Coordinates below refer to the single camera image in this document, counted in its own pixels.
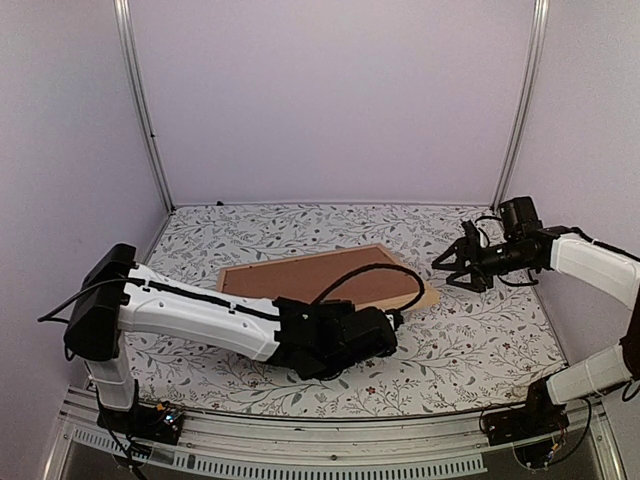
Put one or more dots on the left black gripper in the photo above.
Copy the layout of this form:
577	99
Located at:
343	306

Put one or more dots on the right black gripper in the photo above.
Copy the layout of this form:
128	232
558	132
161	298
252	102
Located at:
480	280

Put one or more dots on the brown backing board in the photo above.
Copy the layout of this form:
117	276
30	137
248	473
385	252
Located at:
304	277

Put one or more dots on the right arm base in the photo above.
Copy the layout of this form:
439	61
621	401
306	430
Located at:
522	423

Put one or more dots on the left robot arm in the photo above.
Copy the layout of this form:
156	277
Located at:
317	340

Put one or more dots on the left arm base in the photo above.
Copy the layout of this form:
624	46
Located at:
161	423

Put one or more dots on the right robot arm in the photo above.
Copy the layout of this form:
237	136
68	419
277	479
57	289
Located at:
529	246

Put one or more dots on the floral tablecloth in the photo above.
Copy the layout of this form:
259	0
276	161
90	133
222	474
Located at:
468	351

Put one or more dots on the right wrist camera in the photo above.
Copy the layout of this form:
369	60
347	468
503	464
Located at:
475	235

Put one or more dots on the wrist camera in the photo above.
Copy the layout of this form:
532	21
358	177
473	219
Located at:
475	235
395	318

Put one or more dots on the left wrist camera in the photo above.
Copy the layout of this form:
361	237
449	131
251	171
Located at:
395	318

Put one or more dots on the right aluminium post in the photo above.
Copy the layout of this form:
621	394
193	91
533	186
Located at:
533	59

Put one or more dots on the aluminium post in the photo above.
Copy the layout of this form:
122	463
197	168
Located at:
533	59
127	41

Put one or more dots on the front aluminium rail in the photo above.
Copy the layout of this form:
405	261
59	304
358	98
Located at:
219	445

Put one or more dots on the left aluminium post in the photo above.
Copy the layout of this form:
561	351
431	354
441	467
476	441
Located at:
127	41

